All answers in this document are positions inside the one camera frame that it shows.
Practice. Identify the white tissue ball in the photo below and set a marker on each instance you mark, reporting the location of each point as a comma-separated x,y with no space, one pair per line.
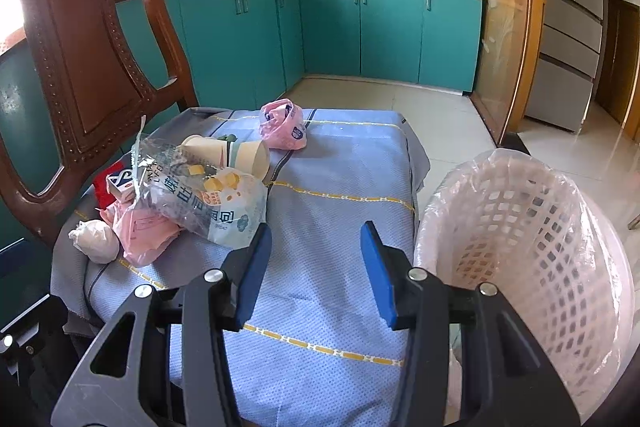
95,239

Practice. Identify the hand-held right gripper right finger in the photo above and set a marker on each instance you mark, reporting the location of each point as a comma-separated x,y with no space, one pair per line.
375,277

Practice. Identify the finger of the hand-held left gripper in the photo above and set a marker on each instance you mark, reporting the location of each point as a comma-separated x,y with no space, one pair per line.
30,332

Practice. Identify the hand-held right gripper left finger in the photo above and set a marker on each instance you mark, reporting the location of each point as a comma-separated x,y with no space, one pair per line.
252,272

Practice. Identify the white lattice plastic basket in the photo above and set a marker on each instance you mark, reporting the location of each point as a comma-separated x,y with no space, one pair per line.
525,232

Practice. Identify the beige paper cup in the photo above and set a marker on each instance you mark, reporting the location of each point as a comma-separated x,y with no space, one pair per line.
247,157
200,149

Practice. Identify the red snack packet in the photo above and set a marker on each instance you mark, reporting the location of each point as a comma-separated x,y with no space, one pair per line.
102,192

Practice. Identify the clear plastic bread bag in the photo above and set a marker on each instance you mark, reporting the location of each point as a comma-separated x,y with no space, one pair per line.
200,207

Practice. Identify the silver refrigerator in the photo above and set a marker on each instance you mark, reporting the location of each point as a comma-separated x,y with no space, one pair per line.
565,57

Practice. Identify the brown wooden door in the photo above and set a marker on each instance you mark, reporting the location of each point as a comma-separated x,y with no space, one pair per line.
620,57

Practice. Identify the wood framed glass door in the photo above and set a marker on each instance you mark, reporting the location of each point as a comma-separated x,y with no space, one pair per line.
500,32

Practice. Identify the white mesh waste basket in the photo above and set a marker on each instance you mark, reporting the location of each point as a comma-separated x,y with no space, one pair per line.
435,207

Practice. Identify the teal kitchen cabinets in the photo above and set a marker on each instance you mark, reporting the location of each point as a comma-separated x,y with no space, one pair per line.
390,32

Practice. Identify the blue striped tablecloth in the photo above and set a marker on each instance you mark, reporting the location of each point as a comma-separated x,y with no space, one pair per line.
325,167

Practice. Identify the pink plastic bag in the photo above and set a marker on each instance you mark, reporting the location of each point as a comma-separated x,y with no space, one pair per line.
142,232

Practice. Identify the carved wooden chair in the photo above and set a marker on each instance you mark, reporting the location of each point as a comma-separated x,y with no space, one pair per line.
85,57

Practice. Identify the pink bag with blue contents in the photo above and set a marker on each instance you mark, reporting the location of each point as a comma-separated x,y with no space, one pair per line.
282,127

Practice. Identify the small blue white carton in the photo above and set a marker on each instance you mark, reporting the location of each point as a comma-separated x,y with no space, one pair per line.
120,184

